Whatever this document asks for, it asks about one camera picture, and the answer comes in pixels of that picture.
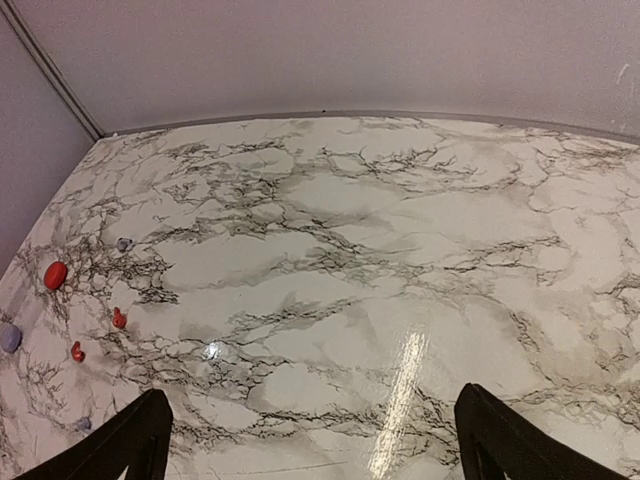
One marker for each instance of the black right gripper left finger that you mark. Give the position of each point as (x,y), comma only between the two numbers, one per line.
(133,444)

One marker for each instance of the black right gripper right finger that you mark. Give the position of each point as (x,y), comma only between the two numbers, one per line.
(495,442)

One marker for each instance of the purple charging case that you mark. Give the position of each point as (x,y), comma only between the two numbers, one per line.
(10,338)

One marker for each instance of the red earbud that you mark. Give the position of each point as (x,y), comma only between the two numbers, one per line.
(77,354)
(119,319)

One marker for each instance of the aluminium corner post left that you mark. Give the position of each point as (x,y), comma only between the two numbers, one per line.
(50,71)

